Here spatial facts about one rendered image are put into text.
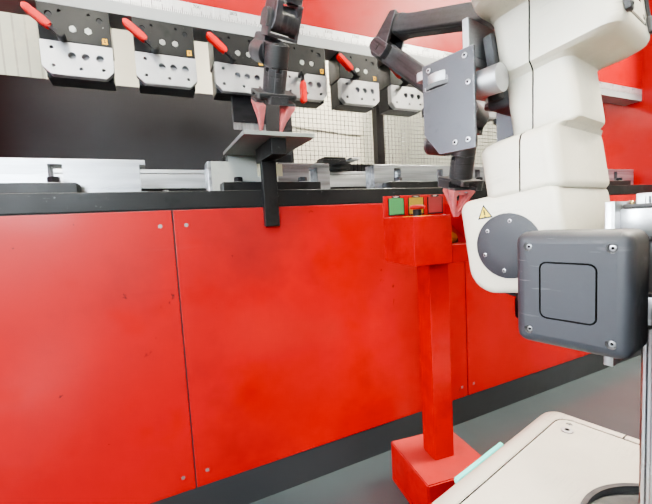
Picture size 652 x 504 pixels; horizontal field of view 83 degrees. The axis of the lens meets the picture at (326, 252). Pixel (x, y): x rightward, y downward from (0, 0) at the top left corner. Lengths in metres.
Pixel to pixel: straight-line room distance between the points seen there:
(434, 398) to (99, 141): 1.46
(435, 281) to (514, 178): 0.43
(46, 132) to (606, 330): 1.68
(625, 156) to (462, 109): 2.10
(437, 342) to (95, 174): 0.98
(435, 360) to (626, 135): 2.01
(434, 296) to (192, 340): 0.64
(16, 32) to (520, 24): 3.42
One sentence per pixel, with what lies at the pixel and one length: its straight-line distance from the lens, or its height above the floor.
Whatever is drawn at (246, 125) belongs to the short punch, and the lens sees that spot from 1.21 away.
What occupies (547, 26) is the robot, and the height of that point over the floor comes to 1.05.
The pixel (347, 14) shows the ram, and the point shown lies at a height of 1.45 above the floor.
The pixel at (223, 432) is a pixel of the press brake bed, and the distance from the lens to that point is 1.14.
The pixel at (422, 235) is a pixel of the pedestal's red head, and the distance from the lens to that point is 0.91.
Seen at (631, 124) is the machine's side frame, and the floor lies 1.22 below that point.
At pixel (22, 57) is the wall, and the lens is 3.66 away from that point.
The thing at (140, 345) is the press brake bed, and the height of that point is 0.50.
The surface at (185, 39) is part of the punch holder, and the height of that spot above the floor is 1.29.
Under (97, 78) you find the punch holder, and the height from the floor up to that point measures 1.17.
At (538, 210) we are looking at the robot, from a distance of 0.63.
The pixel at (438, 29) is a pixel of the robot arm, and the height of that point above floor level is 1.27.
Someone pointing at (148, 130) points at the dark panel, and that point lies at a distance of 1.68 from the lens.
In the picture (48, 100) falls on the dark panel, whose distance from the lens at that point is 1.73.
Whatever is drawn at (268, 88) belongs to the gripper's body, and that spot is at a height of 1.11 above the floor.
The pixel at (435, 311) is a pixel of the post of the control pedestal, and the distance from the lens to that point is 1.02.
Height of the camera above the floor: 0.78
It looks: 5 degrees down
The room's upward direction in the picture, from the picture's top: 3 degrees counter-clockwise
